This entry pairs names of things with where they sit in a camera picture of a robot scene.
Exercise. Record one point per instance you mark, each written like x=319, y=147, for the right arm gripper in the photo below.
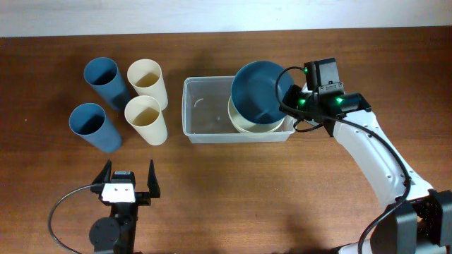
x=293, y=91

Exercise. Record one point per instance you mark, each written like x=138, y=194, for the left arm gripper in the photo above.
x=144, y=197

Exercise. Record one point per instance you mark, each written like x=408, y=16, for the blue bowl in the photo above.
x=255, y=89

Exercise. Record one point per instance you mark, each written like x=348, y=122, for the cream bowl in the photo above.
x=234, y=114
x=245, y=127

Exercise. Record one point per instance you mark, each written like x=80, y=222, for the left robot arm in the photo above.
x=116, y=232

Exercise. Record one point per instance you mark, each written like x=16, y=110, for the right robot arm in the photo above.
x=415, y=218

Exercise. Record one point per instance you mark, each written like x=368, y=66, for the clear plastic container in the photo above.
x=205, y=118

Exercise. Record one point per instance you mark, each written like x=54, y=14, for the cream cup front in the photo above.
x=144, y=114

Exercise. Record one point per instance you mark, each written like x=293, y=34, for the cream cup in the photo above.
x=145, y=76
x=144, y=114

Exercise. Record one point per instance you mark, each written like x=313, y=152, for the blue cup front left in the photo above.
x=90, y=122

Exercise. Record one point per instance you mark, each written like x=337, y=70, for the blue cup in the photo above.
x=90, y=122
x=103, y=75

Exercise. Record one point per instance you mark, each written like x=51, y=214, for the cream cup back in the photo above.
x=145, y=76

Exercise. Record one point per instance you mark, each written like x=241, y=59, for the blue cup back left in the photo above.
x=103, y=75

